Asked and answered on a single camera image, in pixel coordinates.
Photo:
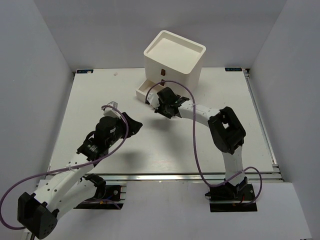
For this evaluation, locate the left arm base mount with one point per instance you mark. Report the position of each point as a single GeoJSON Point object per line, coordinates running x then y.
{"type": "Point", "coordinates": [113, 198]}

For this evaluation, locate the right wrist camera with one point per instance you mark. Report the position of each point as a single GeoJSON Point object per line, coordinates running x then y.
{"type": "Point", "coordinates": [153, 100]}

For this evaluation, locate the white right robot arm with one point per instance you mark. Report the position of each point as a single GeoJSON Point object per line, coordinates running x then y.
{"type": "Point", "coordinates": [225, 128]}

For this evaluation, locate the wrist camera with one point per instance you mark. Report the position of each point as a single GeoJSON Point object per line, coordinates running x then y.
{"type": "Point", "coordinates": [112, 107]}
{"type": "Point", "coordinates": [153, 100]}

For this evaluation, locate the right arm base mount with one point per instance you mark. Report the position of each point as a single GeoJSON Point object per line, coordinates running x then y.
{"type": "Point", "coordinates": [222, 200]}

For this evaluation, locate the white drawer cabinet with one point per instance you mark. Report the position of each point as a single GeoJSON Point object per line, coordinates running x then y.
{"type": "Point", "coordinates": [171, 57]}

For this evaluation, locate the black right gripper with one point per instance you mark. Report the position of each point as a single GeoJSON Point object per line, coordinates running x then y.
{"type": "Point", "coordinates": [161, 100]}

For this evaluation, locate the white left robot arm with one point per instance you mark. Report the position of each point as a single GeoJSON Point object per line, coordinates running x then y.
{"type": "Point", "coordinates": [40, 211]}

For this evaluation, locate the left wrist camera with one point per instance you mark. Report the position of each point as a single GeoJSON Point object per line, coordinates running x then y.
{"type": "Point", "coordinates": [112, 107]}

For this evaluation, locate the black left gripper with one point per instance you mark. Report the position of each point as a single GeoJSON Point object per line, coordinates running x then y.
{"type": "Point", "coordinates": [124, 125]}

